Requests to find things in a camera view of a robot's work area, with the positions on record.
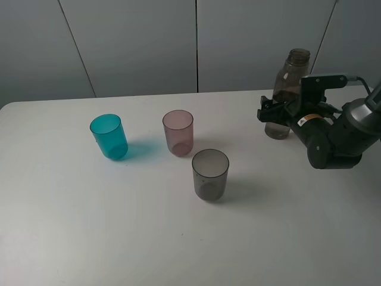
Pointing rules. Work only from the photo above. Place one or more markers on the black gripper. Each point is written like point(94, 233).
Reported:
point(307, 122)

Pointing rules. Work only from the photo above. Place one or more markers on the smoky translucent water bottle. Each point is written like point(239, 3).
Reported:
point(287, 87)

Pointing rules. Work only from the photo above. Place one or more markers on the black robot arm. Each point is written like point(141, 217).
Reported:
point(334, 138)

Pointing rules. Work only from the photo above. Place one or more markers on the grey translucent plastic cup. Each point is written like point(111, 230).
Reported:
point(210, 168)

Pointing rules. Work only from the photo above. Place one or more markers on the pink translucent plastic cup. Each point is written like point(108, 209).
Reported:
point(178, 129)

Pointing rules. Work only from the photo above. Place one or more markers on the teal plastic cup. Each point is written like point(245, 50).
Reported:
point(108, 132)

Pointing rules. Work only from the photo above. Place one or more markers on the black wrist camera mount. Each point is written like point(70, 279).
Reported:
point(313, 87)

